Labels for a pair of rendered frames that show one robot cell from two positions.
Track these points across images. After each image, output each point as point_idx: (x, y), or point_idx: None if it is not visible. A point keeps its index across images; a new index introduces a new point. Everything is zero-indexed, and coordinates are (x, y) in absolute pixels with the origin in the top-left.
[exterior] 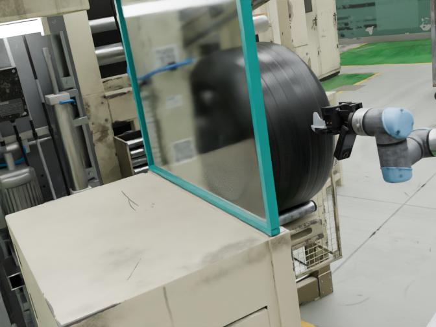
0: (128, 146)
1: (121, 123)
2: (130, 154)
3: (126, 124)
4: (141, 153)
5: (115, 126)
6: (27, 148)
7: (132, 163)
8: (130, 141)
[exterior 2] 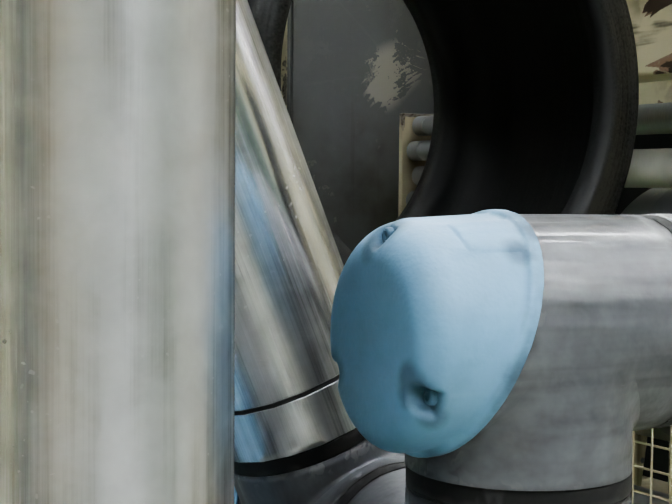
0: (401, 125)
1: (645, 124)
2: (402, 147)
3: (662, 131)
4: (423, 152)
5: (637, 132)
6: None
7: (412, 173)
8: (422, 116)
